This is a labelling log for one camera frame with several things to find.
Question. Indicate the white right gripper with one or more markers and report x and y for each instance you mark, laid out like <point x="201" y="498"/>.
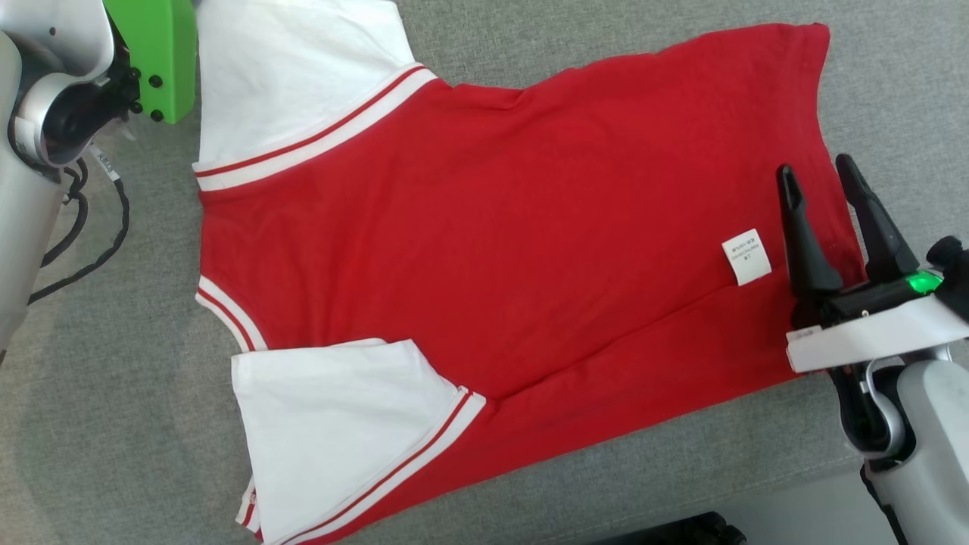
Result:
<point x="870" y="337"/>

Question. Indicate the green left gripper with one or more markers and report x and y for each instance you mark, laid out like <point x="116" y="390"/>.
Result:
<point x="163" y="53"/>

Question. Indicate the red white-sleeved T-shirt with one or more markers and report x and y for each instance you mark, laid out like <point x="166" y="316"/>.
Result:
<point x="530" y="227"/>

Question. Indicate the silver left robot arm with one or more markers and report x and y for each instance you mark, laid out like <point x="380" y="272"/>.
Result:
<point x="23" y="227"/>

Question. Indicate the grey fabric sofa cushion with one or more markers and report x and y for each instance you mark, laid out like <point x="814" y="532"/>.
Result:
<point x="113" y="416"/>

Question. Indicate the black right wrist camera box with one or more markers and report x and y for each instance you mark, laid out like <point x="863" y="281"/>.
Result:
<point x="955" y="280"/>

